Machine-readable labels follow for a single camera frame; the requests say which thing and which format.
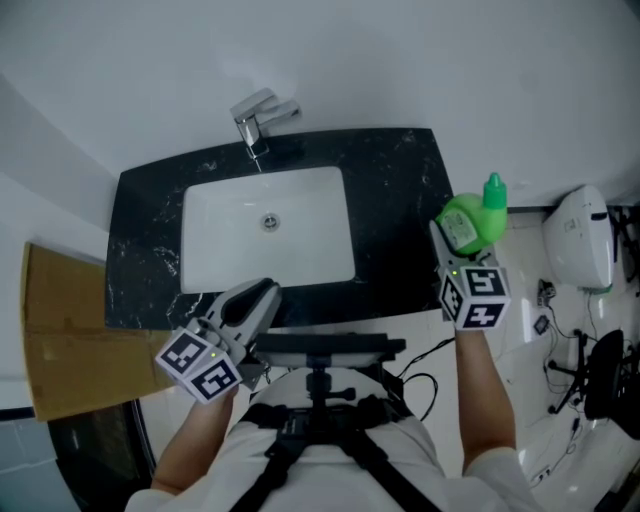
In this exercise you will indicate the dark glass door frame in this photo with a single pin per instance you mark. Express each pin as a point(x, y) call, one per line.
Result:
point(142, 450)

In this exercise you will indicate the white toilet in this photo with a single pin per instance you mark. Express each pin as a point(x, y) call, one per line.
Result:
point(580, 240)

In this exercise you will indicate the small black floor device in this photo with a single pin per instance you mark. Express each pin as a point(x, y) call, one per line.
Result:
point(541, 325)

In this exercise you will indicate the green cleaner bottle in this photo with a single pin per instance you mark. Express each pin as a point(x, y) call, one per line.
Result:
point(482, 225)

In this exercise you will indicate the brown cardboard sheet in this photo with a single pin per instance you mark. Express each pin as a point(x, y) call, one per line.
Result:
point(65, 350)

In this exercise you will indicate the white rectangular sink basin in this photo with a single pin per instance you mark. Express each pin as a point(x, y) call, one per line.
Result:
point(225, 240)

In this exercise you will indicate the chrome faucet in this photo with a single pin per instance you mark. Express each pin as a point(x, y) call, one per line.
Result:
point(252, 117)

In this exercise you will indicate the black chest harness mount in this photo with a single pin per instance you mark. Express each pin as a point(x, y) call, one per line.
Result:
point(322, 350)

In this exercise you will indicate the black marble vanity counter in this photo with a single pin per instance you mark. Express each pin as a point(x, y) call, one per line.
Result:
point(395, 200)

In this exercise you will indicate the person's left forearm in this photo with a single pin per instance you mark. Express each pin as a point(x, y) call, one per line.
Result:
point(195, 445)

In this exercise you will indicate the small grey floor device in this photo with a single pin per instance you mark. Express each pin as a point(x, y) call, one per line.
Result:
point(546, 292)

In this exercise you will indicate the person's right forearm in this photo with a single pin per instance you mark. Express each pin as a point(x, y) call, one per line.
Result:
point(485, 395)

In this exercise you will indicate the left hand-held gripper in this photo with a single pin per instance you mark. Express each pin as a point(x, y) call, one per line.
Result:
point(197, 367)

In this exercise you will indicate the metal sink drain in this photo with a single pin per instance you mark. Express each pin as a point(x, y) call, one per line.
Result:
point(270, 221)

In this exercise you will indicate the person's white shirt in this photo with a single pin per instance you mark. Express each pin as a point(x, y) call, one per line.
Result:
point(320, 480)

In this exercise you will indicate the black metal stand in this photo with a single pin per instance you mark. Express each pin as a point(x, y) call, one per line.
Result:
point(625, 240)

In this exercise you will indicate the black office chair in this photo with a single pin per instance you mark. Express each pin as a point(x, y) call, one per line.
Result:
point(607, 375)

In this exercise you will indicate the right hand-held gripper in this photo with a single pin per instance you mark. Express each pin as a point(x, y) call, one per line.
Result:
point(482, 300)

